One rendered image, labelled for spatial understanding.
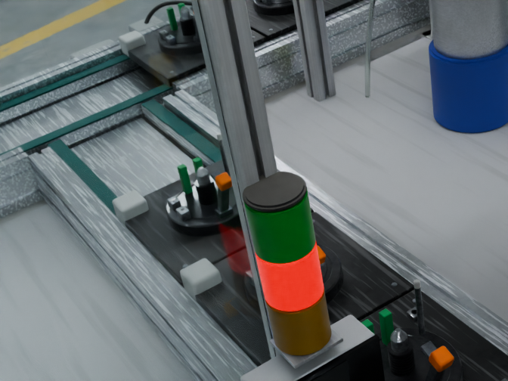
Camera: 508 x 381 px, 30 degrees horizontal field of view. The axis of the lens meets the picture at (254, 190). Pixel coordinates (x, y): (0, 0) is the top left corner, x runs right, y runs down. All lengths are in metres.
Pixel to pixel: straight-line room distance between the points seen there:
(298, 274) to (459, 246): 0.81
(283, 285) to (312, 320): 0.05
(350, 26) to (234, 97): 1.42
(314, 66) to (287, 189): 1.23
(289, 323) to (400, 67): 1.34
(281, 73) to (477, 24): 0.49
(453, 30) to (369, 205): 0.35
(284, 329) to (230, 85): 0.22
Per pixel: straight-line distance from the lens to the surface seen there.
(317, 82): 1.96
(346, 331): 0.85
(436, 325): 1.25
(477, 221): 1.59
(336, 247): 1.39
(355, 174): 1.74
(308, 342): 0.80
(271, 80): 2.02
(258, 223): 0.72
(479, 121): 1.80
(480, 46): 1.74
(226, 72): 0.69
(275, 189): 0.73
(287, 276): 0.75
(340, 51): 2.11
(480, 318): 1.27
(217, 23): 0.67
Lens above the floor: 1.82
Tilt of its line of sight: 34 degrees down
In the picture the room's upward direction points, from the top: 12 degrees counter-clockwise
